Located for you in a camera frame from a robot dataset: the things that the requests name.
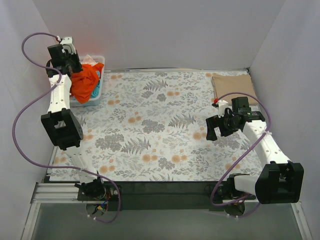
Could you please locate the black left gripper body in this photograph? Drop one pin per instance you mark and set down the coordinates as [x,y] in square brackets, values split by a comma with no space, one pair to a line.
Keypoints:
[75,66]

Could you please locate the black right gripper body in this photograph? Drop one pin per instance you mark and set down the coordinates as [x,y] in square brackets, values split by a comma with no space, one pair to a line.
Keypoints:
[217,124]

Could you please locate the orange t shirt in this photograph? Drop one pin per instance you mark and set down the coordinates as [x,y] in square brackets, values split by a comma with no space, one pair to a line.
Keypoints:
[84,82]

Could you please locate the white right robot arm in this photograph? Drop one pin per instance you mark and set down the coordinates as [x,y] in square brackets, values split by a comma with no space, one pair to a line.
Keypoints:
[280,180]

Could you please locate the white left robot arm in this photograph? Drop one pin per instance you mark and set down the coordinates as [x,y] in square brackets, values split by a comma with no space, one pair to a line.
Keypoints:
[61,125]

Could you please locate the white t shirt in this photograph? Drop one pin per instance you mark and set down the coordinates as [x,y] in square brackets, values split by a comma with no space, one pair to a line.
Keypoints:
[88,60]

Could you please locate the folded beige t shirt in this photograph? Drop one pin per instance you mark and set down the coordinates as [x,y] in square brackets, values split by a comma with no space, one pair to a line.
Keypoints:
[227,84]

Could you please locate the teal t shirt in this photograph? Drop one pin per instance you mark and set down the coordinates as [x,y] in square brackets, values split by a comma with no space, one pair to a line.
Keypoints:
[96,90]

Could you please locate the white plastic laundry basket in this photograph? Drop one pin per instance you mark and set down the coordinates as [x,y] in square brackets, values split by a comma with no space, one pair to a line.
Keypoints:
[94,101]

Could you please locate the floral patterned table mat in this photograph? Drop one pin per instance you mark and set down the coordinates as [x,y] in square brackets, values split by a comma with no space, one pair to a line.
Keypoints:
[151,126]

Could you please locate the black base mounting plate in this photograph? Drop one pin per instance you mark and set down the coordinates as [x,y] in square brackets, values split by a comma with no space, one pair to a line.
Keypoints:
[155,195]

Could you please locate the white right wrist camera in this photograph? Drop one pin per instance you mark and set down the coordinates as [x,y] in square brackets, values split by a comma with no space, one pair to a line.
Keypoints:
[220,105]

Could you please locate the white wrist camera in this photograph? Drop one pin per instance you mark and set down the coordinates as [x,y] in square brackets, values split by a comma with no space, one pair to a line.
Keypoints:
[220,105]
[67,44]

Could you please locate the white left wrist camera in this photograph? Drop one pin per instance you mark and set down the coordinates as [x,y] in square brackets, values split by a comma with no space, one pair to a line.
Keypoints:
[67,44]

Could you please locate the aluminium frame rail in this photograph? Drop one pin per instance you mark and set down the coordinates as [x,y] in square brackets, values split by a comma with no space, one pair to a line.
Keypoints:
[54,193]

